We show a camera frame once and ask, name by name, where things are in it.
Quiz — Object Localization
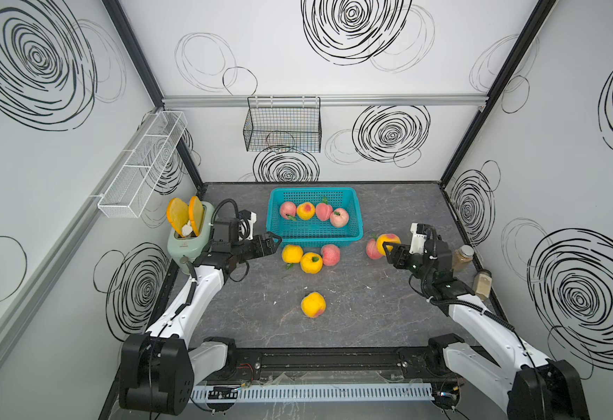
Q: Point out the yellow toast slice left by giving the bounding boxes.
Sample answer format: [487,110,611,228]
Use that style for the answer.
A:
[166,198,189,237]

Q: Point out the white wire wall shelf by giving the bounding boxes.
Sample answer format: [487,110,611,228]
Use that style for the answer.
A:
[97,110,187,219]

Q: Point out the pink peach front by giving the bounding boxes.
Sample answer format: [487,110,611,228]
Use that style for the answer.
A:
[329,208,350,229]

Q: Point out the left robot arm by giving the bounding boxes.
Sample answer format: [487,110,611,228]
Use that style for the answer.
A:
[118,222,283,416]

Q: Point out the yellow toast slice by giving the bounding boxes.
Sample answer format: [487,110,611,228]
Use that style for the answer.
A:
[188,196,205,236]
[166,198,189,237]

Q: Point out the yellow peach with leaf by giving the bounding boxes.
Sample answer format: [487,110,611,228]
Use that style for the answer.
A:
[299,252,324,274]

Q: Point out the mint green toaster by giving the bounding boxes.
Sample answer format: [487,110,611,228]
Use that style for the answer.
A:
[167,201,215,275]

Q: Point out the yellow peach front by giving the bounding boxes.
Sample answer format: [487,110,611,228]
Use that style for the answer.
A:
[300,292,327,319]

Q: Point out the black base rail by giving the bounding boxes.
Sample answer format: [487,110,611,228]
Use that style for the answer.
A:
[222,346,453,381]

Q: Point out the pale beige glass bottle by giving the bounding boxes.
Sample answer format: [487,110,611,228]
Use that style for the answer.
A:
[473,269,493,301]

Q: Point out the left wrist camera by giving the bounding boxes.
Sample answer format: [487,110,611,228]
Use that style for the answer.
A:
[237,210,257,240]

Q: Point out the black wire wall basket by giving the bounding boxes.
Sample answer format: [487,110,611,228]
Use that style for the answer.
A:
[243,96,322,153]

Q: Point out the teal plastic basket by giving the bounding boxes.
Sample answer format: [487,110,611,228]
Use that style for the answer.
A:
[266,187,364,248]

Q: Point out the white slotted cable duct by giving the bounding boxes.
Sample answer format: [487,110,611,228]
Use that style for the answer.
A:
[192,383,434,404]

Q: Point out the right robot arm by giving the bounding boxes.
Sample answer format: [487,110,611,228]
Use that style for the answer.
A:
[380,231,590,419]

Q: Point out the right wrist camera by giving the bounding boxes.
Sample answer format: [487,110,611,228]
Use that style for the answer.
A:
[410,223,432,255]

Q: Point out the small brown glass bottle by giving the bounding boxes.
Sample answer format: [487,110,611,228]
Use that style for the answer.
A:
[452,245,474,272]

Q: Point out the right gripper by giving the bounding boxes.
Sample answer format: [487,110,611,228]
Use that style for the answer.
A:
[382,240,432,286]

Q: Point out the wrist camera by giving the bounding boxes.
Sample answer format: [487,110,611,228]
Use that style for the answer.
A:
[410,223,432,255]
[237,210,257,240]

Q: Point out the yellow peach red spot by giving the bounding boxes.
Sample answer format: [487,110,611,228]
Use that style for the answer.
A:
[297,202,316,221]

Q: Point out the pink peach with leaf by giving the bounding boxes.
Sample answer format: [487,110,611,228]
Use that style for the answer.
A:
[315,197,334,222]

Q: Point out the yellow toast slice right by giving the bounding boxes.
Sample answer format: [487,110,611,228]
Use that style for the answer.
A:
[188,196,205,236]

